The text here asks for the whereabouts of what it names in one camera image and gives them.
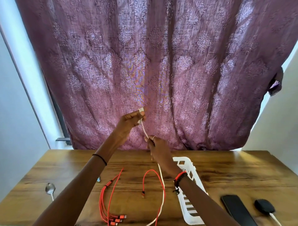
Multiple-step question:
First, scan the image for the person's left hand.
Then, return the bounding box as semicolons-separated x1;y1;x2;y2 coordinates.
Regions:
115;111;147;145

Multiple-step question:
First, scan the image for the person's right hand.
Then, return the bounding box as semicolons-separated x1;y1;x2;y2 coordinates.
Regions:
144;136;180;179

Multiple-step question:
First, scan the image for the white charging cable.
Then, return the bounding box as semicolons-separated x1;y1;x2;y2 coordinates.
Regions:
139;107;166;226

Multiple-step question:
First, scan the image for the person's right forearm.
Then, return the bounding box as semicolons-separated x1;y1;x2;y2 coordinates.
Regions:
173;172;241;226

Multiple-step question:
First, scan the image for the person's left forearm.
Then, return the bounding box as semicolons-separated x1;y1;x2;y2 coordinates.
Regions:
33;137;124;226

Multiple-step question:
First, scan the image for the black elastic wristband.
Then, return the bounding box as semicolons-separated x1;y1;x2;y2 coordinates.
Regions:
92;154;108;166

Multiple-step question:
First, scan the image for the white plastic slotted basket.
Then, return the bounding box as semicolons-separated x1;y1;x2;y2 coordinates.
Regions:
172;157;209;226

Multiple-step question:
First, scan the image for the purple patterned curtain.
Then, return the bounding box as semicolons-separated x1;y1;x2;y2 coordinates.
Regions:
15;0;298;151

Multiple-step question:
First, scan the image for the black smartphone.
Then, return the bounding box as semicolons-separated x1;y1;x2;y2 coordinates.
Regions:
220;195;258;226

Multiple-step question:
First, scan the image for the silver metal spoon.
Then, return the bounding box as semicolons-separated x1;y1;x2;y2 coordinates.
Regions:
45;183;56;201

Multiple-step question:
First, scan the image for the black charger adapter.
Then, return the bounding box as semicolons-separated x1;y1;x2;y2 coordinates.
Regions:
254;199;276;214

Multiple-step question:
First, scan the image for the red single charging cable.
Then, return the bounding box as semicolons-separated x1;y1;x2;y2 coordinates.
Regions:
141;169;166;224

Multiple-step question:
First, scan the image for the red and black bracelet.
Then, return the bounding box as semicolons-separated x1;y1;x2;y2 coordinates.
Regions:
172;171;188;195

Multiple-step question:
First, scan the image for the red multi-head charging cable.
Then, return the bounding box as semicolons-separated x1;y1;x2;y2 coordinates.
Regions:
99;168;128;226

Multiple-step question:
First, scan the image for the black window frame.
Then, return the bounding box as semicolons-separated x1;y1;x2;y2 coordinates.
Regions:
41;69;72;146

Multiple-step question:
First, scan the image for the white adapter cable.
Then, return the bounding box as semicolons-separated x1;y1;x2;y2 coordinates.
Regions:
269;211;282;226

